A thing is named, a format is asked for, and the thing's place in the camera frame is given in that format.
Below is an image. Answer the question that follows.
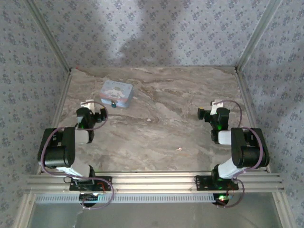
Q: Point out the blue cartoon tin box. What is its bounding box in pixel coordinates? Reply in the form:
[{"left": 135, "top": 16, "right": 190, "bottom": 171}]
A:
[{"left": 99, "top": 79, "right": 134, "bottom": 109}]

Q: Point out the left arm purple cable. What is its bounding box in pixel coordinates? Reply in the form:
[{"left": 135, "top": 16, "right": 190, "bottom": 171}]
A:
[{"left": 39, "top": 101, "right": 115, "bottom": 210}]

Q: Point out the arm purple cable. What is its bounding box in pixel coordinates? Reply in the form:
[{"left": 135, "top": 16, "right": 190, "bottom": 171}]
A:
[
  {"left": 217, "top": 100, "right": 265, "bottom": 209},
  {"left": 39, "top": 101, "right": 115, "bottom": 210}
]

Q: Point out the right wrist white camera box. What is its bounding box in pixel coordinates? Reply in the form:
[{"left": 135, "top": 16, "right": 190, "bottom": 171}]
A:
[{"left": 209, "top": 99, "right": 224, "bottom": 114}]

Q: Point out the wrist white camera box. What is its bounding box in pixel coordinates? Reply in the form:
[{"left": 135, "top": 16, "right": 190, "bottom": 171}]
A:
[
  {"left": 80, "top": 99, "right": 95, "bottom": 111},
  {"left": 209, "top": 99, "right": 224, "bottom": 114}
]

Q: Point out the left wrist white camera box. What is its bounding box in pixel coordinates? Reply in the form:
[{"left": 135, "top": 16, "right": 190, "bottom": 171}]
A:
[{"left": 80, "top": 99, "right": 95, "bottom": 111}]

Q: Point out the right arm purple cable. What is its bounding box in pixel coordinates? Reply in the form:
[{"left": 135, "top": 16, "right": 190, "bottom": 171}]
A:
[{"left": 217, "top": 100, "right": 265, "bottom": 209}]

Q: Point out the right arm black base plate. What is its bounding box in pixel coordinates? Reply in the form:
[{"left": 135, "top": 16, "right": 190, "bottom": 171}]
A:
[{"left": 195, "top": 175, "right": 239, "bottom": 191}]

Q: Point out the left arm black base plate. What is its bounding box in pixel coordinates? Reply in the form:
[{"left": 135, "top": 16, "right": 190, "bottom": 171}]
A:
[{"left": 68, "top": 176, "right": 113, "bottom": 192}]

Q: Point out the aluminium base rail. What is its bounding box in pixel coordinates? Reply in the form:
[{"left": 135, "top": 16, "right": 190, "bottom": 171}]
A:
[{"left": 23, "top": 172, "right": 285, "bottom": 193}]

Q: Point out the aluminium frame post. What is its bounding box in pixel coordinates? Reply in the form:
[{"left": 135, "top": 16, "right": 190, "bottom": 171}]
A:
[
  {"left": 25, "top": 0, "right": 73, "bottom": 73},
  {"left": 235, "top": 0, "right": 285, "bottom": 73}
]

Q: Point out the grey slotted cable duct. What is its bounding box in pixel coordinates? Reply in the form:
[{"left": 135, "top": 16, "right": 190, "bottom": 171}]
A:
[{"left": 35, "top": 192, "right": 216, "bottom": 204}]

